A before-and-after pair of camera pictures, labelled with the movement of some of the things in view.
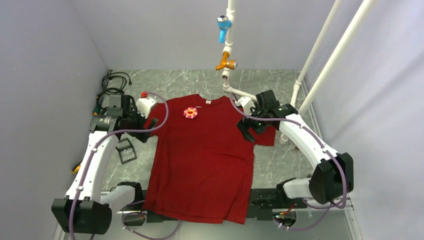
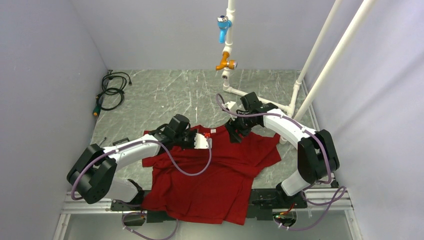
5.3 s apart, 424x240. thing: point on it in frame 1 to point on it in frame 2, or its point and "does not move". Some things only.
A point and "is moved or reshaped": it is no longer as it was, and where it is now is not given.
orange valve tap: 231,64 does not move
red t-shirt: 201,163 is moved or reshaped
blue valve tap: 223,24 does not move
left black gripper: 133,111 to 193,133
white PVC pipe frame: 364,12 does not move
